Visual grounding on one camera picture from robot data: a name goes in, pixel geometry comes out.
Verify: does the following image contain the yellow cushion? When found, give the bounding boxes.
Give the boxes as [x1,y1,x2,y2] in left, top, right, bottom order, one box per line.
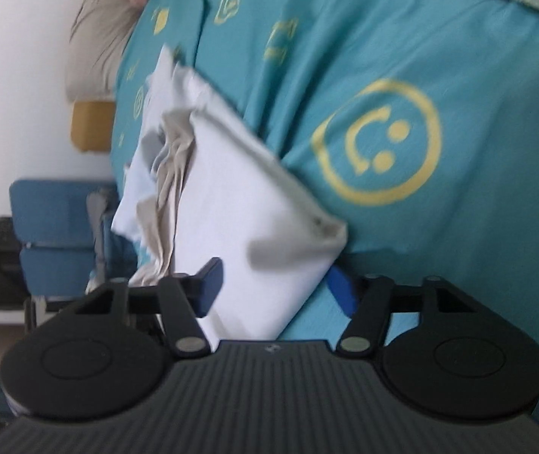
[71,100,117,154]

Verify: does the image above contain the grey cloth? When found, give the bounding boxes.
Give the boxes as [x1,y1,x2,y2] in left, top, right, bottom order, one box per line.
[86,188,120,247]

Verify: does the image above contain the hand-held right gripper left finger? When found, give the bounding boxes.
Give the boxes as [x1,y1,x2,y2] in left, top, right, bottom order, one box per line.
[59,258,225,359]

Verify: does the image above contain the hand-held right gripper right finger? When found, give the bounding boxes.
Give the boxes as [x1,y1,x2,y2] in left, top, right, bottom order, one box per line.
[326,265,485,359]

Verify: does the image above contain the bed with teal printed sheet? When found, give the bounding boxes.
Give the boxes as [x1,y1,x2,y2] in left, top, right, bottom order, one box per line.
[109,0,539,429]

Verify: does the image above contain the grey pillow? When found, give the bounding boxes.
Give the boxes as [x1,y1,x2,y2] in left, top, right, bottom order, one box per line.
[65,0,143,101]

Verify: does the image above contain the white t-shirt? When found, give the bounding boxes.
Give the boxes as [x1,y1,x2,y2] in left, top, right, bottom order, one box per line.
[110,45,349,342]

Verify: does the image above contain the blue covered chair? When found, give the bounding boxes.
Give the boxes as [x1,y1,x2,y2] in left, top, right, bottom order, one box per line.
[19,245,114,327]
[9,179,126,249]

